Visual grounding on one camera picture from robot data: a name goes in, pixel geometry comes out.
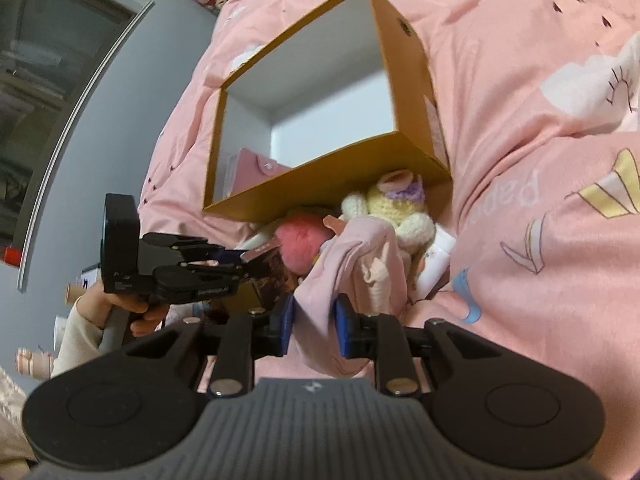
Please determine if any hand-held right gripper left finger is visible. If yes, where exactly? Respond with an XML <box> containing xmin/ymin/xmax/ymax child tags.
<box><xmin>122</xmin><ymin>293</ymin><xmax>297</xmax><ymax>397</ymax></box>

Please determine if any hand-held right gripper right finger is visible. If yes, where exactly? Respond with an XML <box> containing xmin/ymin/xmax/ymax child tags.
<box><xmin>334</xmin><ymin>294</ymin><xmax>503</xmax><ymax>397</ymax></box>

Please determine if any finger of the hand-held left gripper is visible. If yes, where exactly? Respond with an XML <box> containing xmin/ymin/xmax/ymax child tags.
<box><xmin>154</xmin><ymin>261</ymin><xmax>273</xmax><ymax>287</ymax></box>
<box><xmin>141</xmin><ymin>232</ymin><xmax>280</xmax><ymax>262</ymax></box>

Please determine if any pink cap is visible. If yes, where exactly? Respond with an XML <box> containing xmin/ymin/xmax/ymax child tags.
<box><xmin>292</xmin><ymin>217</ymin><xmax>408</xmax><ymax>378</ymax></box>

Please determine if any pink fluffy ball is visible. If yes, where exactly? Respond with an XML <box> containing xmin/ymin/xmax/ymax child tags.
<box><xmin>274</xmin><ymin>211</ymin><xmax>333</xmax><ymax>276</ymax></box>

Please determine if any white plastic bottle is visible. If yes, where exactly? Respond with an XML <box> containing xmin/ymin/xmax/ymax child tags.
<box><xmin>412</xmin><ymin>225</ymin><xmax>457</xmax><ymax>301</ymax></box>

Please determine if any cream crochet bunny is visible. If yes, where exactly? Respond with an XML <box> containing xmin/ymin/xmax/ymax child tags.
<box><xmin>341</xmin><ymin>170</ymin><xmax>438</xmax><ymax>261</ymax></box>

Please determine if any orange cardboard box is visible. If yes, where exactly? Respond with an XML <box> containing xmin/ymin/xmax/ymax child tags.
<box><xmin>202</xmin><ymin>0</ymin><xmax>453</xmax><ymax>224</ymax></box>

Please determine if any person's left forearm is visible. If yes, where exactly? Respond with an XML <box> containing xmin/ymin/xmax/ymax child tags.
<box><xmin>50</xmin><ymin>305</ymin><xmax>108</xmax><ymax>379</ymax></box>

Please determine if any person's left hand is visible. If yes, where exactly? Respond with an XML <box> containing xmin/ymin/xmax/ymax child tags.
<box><xmin>74</xmin><ymin>282</ymin><xmax>169</xmax><ymax>338</ymax></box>

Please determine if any pink wallet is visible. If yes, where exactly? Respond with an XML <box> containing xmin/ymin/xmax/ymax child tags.
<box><xmin>227</xmin><ymin>148</ymin><xmax>293</xmax><ymax>198</ymax></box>

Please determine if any pink white striped object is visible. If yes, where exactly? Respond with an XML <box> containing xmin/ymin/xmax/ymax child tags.
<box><xmin>15</xmin><ymin>347</ymin><xmax>54</xmax><ymax>379</ymax></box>

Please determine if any grey framed window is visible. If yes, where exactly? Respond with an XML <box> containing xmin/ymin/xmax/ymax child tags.
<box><xmin>0</xmin><ymin>0</ymin><xmax>156</xmax><ymax>293</ymax></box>

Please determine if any beige fuzzy cloth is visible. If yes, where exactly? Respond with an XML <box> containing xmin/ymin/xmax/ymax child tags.
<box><xmin>0</xmin><ymin>365</ymin><xmax>38</xmax><ymax>466</ymax></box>

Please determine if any pink printed blanket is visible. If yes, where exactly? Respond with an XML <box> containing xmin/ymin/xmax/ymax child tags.
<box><xmin>137</xmin><ymin>0</ymin><xmax>640</xmax><ymax>480</ymax></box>

